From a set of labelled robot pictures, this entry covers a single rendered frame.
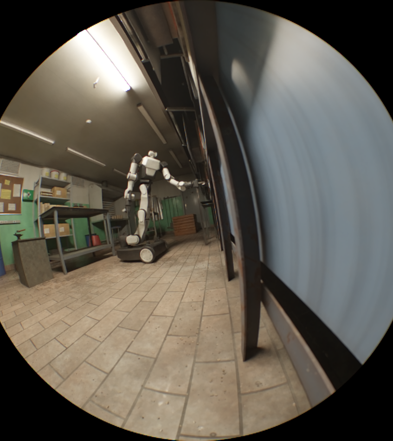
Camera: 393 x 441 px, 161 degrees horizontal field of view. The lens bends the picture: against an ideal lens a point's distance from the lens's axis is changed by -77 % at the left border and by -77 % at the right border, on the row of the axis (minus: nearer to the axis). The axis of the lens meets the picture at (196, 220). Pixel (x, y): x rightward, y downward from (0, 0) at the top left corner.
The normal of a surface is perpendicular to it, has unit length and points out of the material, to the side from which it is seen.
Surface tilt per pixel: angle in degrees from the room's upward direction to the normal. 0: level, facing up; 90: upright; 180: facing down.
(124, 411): 0
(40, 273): 90
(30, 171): 90
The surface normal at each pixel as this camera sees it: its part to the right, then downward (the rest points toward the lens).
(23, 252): 0.99, -0.15
